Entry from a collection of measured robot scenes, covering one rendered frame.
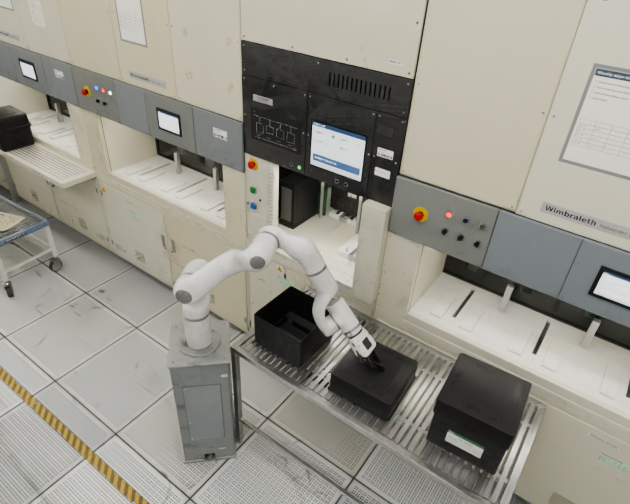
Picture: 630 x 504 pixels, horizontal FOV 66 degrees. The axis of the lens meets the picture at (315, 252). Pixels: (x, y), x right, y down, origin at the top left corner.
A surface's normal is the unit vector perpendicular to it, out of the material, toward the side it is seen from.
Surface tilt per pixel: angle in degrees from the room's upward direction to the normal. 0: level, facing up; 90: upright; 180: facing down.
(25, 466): 0
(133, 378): 0
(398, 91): 90
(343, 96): 90
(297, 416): 0
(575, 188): 90
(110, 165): 90
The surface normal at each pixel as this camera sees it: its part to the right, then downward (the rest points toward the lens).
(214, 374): 0.16, 0.57
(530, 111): -0.58, 0.43
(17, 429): 0.06, -0.82
